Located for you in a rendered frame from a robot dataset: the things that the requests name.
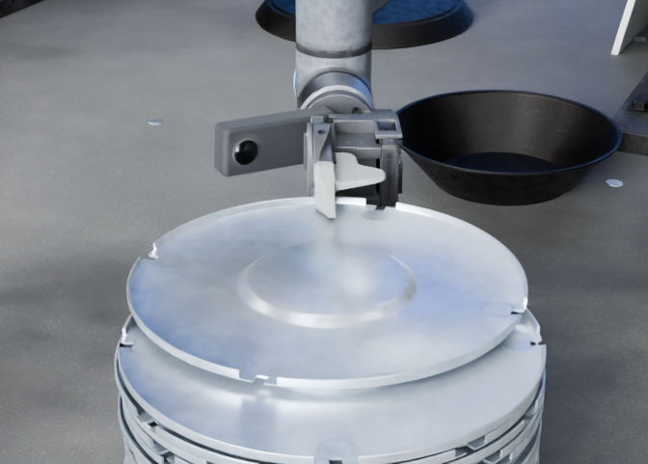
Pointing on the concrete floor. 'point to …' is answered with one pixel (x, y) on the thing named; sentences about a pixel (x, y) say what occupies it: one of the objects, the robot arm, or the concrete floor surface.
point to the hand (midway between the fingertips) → (321, 214)
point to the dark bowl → (505, 144)
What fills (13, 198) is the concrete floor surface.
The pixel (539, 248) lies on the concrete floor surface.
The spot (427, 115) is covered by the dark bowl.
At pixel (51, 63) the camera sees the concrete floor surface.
